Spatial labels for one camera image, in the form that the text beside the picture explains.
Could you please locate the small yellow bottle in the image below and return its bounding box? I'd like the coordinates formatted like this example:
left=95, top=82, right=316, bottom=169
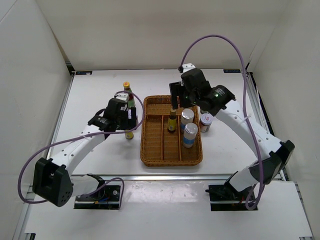
left=167, top=108, right=177, bottom=133
left=125, top=130, right=134, bottom=140

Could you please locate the silver-lid bead jar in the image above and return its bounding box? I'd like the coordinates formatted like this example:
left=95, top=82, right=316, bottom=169
left=180, top=108, right=195, bottom=133
left=182, top=123, right=198, bottom=148

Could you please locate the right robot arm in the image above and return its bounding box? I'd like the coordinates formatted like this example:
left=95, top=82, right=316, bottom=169
left=169, top=68, right=295, bottom=200

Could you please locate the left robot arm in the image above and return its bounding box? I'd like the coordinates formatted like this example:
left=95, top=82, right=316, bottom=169
left=32, top=93, right=137, bottom=207

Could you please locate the left red sauce bottle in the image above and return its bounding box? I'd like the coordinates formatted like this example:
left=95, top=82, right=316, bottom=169
left=123, top=81, right=136, bottom=109

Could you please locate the right white-lid brown jar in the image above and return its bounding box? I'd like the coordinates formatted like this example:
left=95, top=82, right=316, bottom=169
left=199, top=113, right=213, bottom=133

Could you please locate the right black table label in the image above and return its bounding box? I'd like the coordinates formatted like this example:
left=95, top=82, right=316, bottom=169
left=223, top=69, right=241, bottom=74

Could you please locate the black table label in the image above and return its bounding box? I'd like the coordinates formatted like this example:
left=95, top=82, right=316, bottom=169
left=223, top=69, right=241, bottom=74
left=75, top=71, right=93, bottom=76

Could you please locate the wicker divided tray basket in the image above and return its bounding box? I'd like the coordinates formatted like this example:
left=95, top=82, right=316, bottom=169
left=140, top=95, right=203, bottom=167

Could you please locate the left black table label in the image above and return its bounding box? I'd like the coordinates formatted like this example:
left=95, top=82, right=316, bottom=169
left=75, top=71, right=93, bottom=76

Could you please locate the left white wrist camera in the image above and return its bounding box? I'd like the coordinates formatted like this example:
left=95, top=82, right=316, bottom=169
left=114, top=91, right=133, bottom=103

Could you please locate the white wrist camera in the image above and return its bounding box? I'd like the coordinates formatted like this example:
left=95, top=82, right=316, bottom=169
left=114, top=91, right=133, bottom=103
left=178, top=63, right=196, bottom=74

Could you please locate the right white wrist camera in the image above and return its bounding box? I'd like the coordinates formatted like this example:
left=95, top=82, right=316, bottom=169
left=178, top=63, right=196, bottom=74

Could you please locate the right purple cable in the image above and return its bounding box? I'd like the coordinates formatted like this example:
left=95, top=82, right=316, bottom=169
left=177, top=34, right=266, bottom=211

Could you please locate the aluminium front rail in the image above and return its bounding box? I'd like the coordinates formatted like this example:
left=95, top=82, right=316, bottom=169
left=24, top=173, right=273, bottom=201

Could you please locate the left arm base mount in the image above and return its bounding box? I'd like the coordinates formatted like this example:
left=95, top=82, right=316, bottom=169
left=73, top=173, right=125, bottom=210

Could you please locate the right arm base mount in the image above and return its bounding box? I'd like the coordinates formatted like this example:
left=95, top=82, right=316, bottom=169
left=205, top=184, right=251, bottom=212

